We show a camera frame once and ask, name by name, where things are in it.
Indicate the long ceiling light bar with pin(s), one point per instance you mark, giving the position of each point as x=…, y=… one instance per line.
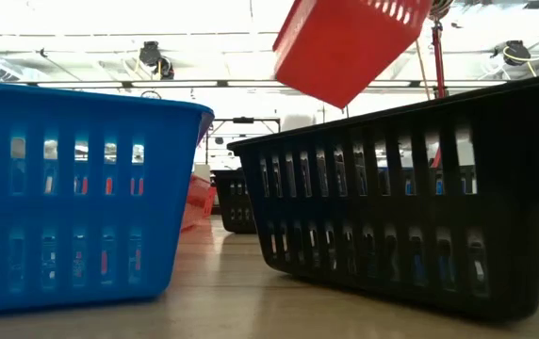
x=175, y=84

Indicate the blue plastic slotted basket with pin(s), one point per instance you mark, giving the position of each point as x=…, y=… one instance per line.
x=62, y=212

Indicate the black background metal frame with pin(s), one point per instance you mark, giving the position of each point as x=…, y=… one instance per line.
x=243, y=120

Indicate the red plastic slotted basket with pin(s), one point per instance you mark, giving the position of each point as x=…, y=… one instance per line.
x=199, y=198
x=335, y=56

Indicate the red desk lamp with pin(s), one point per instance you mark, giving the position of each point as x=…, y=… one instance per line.
x=438, y=61

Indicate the black plastic slotted basket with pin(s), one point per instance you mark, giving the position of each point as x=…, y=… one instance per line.
x=222, y=198
x=510, y=188

